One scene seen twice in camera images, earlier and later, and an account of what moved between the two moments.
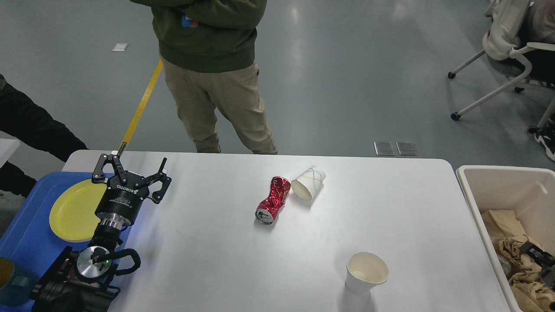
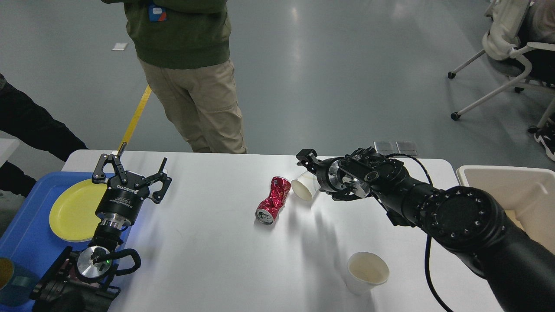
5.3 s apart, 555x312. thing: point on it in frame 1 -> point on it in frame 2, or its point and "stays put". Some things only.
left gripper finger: (99, 175) stays put
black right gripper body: (548, 275) -> (329, 179)
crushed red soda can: (269, 207) stays put
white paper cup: (365, 270) stays put
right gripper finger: (542, 257) -> (307, 157)
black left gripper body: (123, 198) stays put
